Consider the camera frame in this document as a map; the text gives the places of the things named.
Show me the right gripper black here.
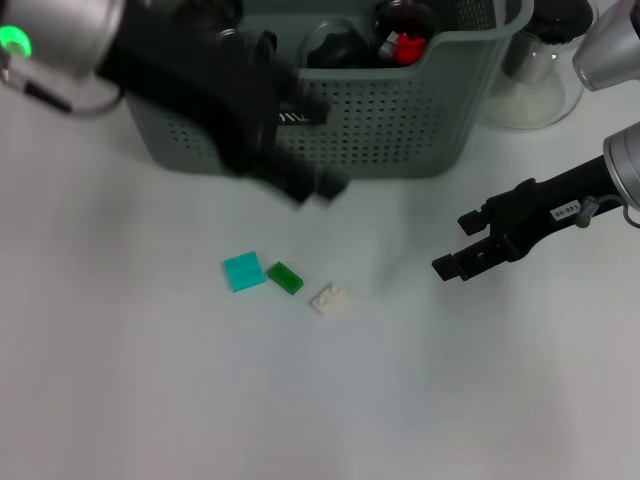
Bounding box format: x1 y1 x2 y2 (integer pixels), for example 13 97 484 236
431 154 624 283

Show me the grey-green perforated storage bin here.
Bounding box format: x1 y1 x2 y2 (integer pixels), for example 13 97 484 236
124 0 535 181

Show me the left arm cable with connector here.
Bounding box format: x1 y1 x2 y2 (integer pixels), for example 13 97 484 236
0 59 124 119

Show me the cyan translucent toy brick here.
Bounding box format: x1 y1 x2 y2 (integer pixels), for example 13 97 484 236
222 250 266 294

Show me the glass carafe with black lid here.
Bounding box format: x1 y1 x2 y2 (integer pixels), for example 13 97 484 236
479 0 599 131

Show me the green toy brick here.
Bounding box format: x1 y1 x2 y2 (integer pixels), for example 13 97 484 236
267 261 305 296

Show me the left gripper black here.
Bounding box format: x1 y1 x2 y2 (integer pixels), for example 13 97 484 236
97 0 352 209

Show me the red wedge toy brick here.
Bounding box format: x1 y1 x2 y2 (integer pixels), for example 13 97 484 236
395 33 429 66

